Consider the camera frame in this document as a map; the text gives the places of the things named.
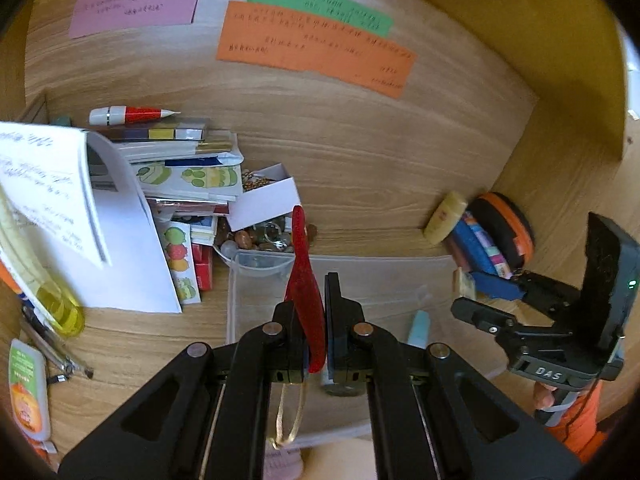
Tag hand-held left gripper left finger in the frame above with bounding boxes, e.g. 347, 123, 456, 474
57, 301, 313, 480

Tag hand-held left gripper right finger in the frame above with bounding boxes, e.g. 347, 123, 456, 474
324, 272, 583, 480

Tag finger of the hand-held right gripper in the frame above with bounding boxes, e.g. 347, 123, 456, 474
469, 270, 585, 322
450, 296, 575, 357

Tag small beige block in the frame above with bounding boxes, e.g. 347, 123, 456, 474
452, 267, 477, 302

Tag clear plastic bin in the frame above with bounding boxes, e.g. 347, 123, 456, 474
226, 251, 508, 451

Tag person's right forearm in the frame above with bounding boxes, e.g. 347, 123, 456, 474
545, 385, 612, 465

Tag wooden desktop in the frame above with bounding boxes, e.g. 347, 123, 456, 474
0, 0, 626, 480

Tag person's right hand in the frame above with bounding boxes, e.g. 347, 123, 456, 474
532, 382, 557, 412

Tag light blue stick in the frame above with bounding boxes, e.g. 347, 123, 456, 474
406, 310, 432, 349

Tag orange and black round case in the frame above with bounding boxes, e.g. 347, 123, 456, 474
470, 191, 536, 269

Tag clear bowl of beads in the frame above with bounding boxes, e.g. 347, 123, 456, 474
212, 220, 319, 267

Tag red small box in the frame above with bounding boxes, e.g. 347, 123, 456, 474
192, 242, 216, 292

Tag fruit sticker sheet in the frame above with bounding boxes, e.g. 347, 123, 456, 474
161, 220, 203, 307

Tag white small box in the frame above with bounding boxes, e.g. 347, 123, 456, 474
227, 162, 301, 233

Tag blank white paper sheet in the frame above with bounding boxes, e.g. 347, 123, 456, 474
45, 132, 183, 314

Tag stack of stationery packets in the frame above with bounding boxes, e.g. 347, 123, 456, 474
107, 130, 246, 221

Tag yellow liquid bottle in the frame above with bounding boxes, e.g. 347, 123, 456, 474
0, 195, 87, 337

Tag pens on table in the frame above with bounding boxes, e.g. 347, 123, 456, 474
22, 305, 96, 380

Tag coloured sticky flag pack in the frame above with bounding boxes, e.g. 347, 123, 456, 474
102, 117, 211, 142

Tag silver pen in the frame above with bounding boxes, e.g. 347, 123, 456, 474
19, 316, 77, 377

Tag red and white fat pen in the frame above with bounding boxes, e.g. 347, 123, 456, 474
89, 105, 180, 126

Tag orange paper note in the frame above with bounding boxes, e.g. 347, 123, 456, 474
216, 0, 418, 100

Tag grey tube orange green label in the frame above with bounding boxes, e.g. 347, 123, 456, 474
7, 338, 53, 444

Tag green paper note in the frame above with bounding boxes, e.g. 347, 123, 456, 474
246, 0, 394, 37

